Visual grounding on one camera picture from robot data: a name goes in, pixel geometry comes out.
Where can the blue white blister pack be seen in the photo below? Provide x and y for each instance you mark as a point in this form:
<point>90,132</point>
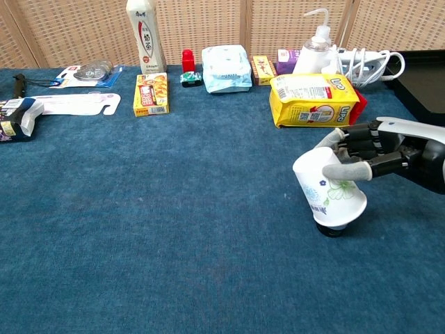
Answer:
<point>88,73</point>

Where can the black jar with silver lid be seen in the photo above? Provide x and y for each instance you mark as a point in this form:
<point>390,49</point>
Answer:
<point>330,232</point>

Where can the small red block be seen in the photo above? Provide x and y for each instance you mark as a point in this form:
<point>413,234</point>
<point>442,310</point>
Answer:
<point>188,61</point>

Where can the purple white box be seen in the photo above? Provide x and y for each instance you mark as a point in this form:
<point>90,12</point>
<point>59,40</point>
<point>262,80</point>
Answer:
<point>286,59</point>

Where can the yellow snack box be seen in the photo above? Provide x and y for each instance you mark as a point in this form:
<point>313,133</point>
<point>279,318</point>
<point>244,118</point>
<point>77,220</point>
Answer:
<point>151,95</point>

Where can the white bottle with clear cap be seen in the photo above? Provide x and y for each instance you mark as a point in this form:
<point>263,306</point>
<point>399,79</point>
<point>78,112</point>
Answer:
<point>313,57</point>

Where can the yellow Lipo snack bag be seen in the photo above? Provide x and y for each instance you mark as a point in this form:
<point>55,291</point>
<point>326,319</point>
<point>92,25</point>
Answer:
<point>306,104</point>

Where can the light blue wet wipes pack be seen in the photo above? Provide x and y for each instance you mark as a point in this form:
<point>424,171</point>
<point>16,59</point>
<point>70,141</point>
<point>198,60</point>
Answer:
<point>226,69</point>

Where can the green toy car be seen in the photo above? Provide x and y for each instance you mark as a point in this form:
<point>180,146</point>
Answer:
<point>190,79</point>

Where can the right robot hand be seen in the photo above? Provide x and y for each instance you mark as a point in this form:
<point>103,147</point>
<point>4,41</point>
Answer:
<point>400,146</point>

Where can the small yellow red box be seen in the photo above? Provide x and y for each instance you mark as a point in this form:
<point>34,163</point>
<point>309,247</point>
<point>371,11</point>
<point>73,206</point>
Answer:
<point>263,69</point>

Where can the dark snack bag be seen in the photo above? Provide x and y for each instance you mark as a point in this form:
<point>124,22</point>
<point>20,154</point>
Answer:
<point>15,118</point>

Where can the white floral paper cup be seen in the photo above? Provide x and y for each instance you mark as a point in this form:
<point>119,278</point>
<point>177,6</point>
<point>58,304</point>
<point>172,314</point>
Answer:
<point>330,195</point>

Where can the woven folding screen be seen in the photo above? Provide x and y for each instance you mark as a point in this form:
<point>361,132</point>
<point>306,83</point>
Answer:
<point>69,31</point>

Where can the white power strip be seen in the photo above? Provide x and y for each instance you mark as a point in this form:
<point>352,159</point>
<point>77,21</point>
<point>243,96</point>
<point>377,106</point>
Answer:
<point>347,55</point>

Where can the wash bottle with bent spout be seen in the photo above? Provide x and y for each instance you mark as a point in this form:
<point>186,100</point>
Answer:
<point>323,33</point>

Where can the cream milk tea bottle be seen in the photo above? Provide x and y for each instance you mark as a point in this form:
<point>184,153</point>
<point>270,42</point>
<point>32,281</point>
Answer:
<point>146,38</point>

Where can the white pink toothbrush package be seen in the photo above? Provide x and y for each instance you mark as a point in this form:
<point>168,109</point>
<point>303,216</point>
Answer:
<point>76,104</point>

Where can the black tray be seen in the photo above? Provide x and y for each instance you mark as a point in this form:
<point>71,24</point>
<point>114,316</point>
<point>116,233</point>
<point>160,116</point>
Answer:
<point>424,83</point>

